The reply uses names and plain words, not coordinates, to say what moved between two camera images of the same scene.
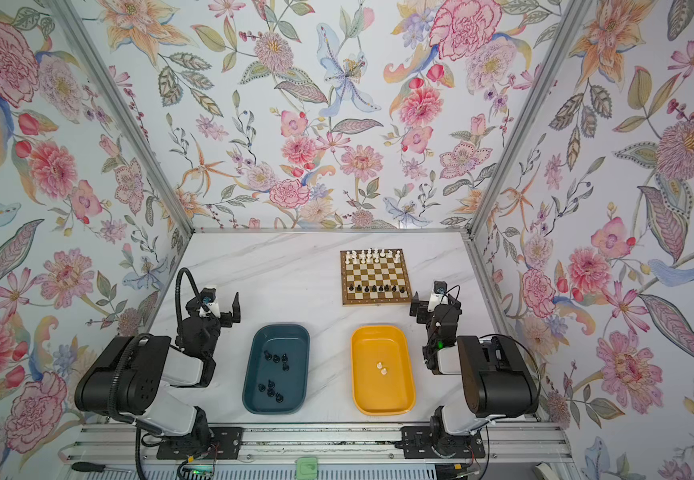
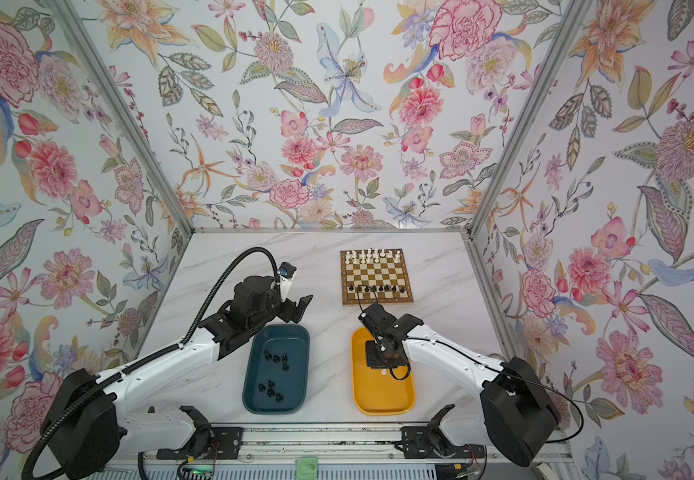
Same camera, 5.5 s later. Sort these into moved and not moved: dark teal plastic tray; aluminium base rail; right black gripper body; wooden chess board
Moved: right black gripper body
Not moved: wooden chess board; aluminium base rail; dark teal plastic tray
